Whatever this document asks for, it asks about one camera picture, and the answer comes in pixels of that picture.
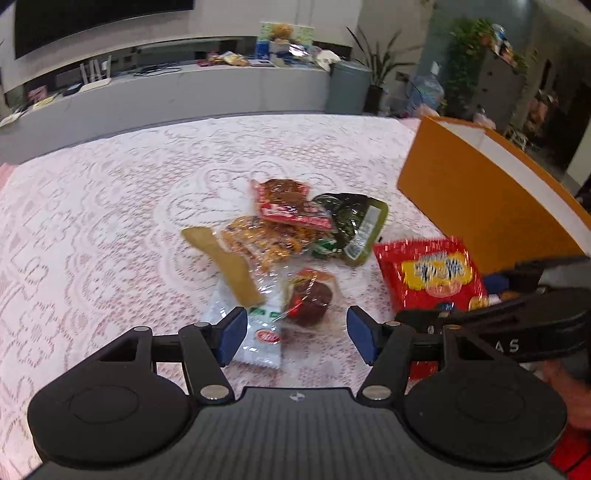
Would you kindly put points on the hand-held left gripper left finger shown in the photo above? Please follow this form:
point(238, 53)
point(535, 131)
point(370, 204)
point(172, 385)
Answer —
point(233, 334)

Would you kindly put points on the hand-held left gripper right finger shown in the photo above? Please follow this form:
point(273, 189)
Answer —
point(362, 334)

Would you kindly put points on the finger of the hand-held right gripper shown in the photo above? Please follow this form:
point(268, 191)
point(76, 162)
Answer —
point(434, 318)
point(526, 274)

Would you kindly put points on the white packet with green label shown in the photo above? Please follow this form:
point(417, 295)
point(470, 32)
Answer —
point(263, 339)

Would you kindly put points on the large red chip bag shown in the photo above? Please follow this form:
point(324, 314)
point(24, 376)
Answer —
point(429, 272)

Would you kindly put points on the tan stick snack packet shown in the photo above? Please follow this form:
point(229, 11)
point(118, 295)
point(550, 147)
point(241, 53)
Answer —
point(231, 265)

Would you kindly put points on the orange cardboard box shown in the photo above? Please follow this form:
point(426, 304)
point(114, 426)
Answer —
point(480, 203)

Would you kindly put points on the orange crispy snack packet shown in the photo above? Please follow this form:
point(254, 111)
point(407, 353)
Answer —
point(258, 240)

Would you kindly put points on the dark green pickle packet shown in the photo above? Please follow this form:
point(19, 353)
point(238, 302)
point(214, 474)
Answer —
point(355, 221)

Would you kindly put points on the red braised meat packet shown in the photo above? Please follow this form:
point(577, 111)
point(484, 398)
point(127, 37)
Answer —
point(281, 198)

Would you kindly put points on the red clothing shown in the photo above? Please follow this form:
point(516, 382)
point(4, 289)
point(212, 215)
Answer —
point(575, 454)

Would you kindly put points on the white lace tablecloth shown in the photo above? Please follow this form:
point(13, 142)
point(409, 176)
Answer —
point(115, 207)

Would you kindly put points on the grey tall cabinet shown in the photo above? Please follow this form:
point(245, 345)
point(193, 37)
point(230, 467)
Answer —
point(503, 83)

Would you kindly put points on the large water bottle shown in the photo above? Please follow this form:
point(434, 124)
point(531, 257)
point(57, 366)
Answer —
point(427, 94)

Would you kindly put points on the trailing ivy plant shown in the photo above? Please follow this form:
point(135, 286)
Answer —
point(466, 55)

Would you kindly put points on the grey trash can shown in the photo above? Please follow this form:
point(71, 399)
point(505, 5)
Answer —
point(348, 87)

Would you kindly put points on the grey low cabinet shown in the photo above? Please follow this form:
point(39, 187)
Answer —
point(184, 92)

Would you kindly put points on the potted long-leaf plant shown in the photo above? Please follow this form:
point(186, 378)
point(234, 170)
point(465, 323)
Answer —
point(383, 64)

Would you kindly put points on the snack packets on cabinet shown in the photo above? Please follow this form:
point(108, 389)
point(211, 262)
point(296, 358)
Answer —
point(228, 58)

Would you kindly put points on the white router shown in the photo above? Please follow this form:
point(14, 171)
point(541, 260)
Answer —
point(94, 78)

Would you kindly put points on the teddy bear gift box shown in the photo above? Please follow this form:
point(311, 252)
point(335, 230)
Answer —
point(284, 41)

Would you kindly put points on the black television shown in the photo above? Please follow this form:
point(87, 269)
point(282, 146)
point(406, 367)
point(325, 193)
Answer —
point(92, 23)

